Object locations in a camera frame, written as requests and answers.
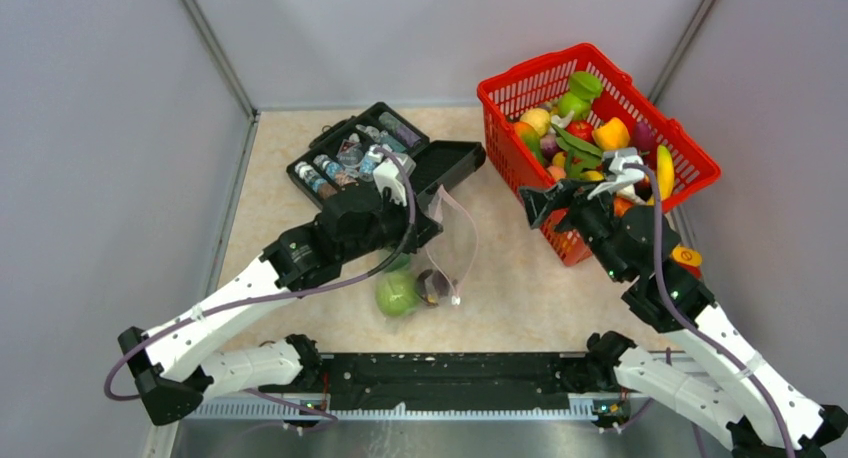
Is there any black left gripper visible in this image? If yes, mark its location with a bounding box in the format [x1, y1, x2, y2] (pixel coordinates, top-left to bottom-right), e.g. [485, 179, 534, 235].
[341, 186, 444, 263]

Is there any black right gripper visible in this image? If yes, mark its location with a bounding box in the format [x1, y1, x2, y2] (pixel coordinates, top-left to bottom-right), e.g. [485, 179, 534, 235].
[517, 177, 627, 282]

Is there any green cabbage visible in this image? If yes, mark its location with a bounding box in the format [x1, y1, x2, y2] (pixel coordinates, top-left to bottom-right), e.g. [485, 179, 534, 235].
[375, 270, 421, 318]

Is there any clear zip top bag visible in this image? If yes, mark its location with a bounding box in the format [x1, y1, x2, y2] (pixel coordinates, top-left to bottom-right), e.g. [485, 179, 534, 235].
[377, 186, 479, 319]

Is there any yellow bell pepper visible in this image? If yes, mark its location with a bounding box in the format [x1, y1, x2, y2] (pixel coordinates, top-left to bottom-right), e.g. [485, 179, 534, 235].
[592, 117, 631, 151]

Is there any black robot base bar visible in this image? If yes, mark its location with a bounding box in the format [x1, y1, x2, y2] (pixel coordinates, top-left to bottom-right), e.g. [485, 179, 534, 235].
[258, 352, 654, 413]

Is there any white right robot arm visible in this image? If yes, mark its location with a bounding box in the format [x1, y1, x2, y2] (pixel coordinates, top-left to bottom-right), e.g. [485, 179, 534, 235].
[518, 179, 847, 457]

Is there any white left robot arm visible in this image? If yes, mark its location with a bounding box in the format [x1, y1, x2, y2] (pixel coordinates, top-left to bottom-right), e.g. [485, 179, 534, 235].
[104, 151, 440, 426]

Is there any black poker chip case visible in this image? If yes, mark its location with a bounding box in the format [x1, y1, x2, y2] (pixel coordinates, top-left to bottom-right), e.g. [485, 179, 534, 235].
[286, 102, 486, 207]

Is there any orange mango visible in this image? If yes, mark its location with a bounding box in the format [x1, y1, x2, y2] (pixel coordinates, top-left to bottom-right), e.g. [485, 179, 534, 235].
[513, 121, 546, 166]

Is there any yellow lemon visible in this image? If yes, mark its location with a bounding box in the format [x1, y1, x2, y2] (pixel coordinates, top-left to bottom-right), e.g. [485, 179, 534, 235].
[519, 108, 551, 136]

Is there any red plastic basket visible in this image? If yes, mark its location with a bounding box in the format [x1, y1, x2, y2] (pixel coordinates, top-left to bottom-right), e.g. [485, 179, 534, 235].
[476, 42, 723, 268]

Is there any light green pepper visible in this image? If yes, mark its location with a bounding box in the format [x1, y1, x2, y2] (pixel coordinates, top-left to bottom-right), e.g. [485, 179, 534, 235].
[557, 71, 604, 120]

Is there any yellow banana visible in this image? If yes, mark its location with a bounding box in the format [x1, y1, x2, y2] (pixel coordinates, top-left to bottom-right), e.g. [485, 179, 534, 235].
[654, 145, 676, 201]

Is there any red yellow emergency button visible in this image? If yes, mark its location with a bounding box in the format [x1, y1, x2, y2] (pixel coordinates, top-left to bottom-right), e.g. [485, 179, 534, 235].
[671, 245, 703, 280]

